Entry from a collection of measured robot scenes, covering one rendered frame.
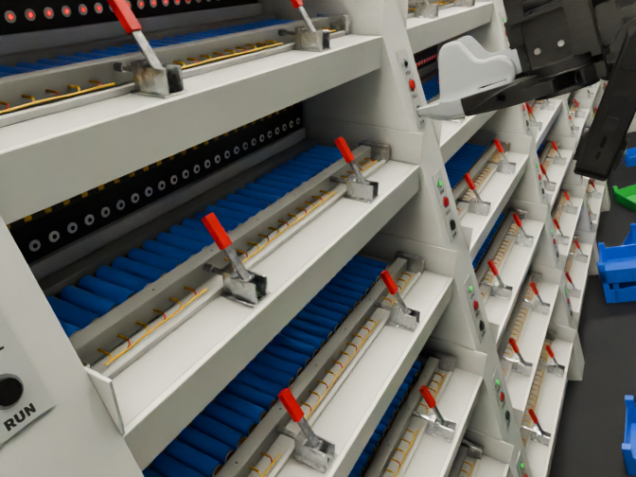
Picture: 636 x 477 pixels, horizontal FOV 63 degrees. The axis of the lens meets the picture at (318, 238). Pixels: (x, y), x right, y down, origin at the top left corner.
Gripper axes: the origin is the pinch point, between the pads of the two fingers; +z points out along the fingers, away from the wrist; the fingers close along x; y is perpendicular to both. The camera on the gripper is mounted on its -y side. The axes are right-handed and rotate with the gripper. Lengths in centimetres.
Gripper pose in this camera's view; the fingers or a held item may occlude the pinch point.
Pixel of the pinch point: (434, 114)
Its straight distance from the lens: 49.2
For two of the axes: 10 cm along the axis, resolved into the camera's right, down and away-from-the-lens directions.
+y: -3.6, -9.0, -2.6
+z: -7.9, 1.5, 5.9
